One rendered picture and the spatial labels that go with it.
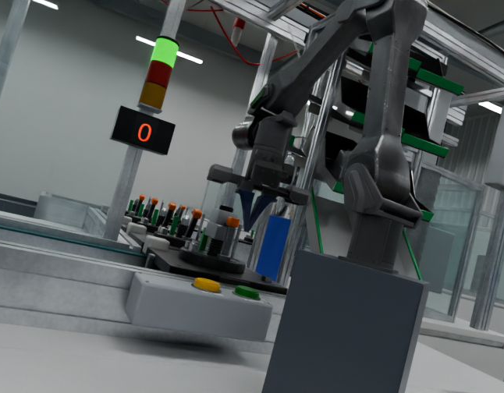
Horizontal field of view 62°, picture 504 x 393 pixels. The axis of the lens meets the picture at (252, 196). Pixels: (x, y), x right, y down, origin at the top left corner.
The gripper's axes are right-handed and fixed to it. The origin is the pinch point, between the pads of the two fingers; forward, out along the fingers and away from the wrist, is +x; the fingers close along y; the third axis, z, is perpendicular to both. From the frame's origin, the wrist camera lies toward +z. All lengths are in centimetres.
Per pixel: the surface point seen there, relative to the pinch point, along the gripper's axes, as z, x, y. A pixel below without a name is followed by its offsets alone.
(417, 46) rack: -27, -55, 36
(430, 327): -94, 25, 103
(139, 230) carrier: -41.2, 11.3, -22.1
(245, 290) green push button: 10.3, 12.1, 0.7
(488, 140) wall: -915, -376, 698
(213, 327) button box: 13.6, 17.8, -3.1
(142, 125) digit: -15.3, -12.3, -25.1
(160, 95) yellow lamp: -16.3, -19.7, -23.4
